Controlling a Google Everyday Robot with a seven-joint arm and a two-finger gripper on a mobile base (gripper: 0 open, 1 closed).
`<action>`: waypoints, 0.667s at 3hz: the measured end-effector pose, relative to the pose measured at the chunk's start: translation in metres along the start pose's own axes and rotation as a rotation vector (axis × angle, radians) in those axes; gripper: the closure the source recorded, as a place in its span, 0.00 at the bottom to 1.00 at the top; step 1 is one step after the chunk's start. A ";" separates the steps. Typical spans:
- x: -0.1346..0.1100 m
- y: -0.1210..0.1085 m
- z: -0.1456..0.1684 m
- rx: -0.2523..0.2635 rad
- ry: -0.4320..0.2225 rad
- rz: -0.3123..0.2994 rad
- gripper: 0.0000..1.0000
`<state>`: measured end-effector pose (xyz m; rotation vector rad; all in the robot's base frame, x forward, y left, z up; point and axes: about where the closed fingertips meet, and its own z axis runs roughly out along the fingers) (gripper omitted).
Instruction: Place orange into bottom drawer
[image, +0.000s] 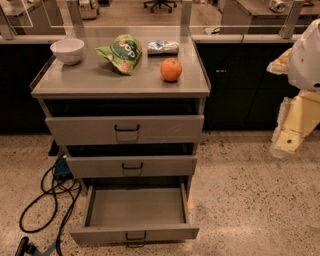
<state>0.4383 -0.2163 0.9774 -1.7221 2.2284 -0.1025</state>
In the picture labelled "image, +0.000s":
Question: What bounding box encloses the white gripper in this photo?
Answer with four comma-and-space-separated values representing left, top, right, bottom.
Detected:
267, 19, 320, 158

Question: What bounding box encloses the green chip bag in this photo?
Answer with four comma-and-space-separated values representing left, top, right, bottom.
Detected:
95, 34, 142, 75

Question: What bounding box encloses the orange fruit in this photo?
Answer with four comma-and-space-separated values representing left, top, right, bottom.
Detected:
160, 58, 182, 82

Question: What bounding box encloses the grey top drawer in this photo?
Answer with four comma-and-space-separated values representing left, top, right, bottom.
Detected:
46, 115, 204, 146

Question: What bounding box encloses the grey bottom drawer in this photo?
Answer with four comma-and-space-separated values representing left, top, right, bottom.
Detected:
71, 183, 199, 246

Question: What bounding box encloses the black floor cable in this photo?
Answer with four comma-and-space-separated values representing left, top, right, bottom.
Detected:
18, 165, 82, 256

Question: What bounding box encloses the black floor plug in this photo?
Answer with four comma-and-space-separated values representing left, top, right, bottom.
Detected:
14, 236, 36, 256

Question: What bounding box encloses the grey drawer cabinet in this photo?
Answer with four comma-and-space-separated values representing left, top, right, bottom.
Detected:
29, 25, 212, 198

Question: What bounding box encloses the silver can on counter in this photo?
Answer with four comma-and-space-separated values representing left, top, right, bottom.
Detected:
269, 0, 286, 13

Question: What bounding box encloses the grey middle drawer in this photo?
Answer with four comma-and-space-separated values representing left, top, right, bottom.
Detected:
67, 155, 197, 178

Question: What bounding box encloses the silver blue snack packet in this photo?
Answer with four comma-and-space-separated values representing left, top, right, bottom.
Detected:
147, 40, 179, 55

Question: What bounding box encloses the grey drawer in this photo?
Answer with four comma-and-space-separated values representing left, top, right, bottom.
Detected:
46, 115, 204, 146
71, 183, 199, 246
67, 155, 197, 178

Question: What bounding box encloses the white appliance in background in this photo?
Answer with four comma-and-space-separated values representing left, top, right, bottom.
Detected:
78, 0, 100, 20

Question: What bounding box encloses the black office chair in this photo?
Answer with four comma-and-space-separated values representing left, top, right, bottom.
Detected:
143, 0, 177, 13

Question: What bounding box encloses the blue power box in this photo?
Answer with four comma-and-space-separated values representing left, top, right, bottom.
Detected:
53, 157, 72, 179

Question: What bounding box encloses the white bowl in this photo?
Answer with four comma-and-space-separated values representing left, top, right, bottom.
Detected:
50, 38, 85, 65

